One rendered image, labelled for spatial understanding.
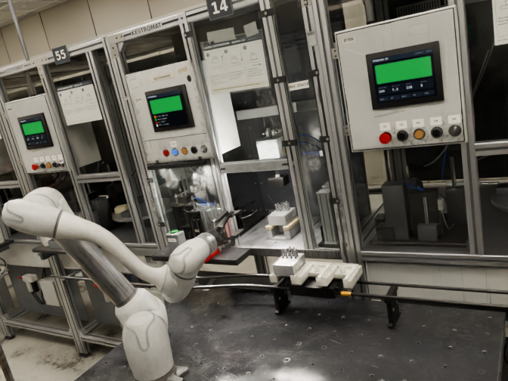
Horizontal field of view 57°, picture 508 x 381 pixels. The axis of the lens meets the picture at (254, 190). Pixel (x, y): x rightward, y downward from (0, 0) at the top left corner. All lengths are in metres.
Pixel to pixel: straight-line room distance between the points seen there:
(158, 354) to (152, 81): 1.26
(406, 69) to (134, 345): 1.36
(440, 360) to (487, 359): 0.15
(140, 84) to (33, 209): 0.95
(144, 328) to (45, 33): 7.41
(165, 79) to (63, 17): 6.18
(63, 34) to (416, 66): 7.18
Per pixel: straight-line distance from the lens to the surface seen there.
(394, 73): 1.77
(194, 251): 1.71
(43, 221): 1.70
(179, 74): 2.24
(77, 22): 8.16
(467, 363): 1.77
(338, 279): 1.98
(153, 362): 1.81
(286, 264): 1.98
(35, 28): 8.95
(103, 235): 1.71
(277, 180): 2.29
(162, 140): 2.38
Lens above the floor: 1.73
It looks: 14 degrees down
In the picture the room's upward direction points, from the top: 12 degrees counter-clockwise
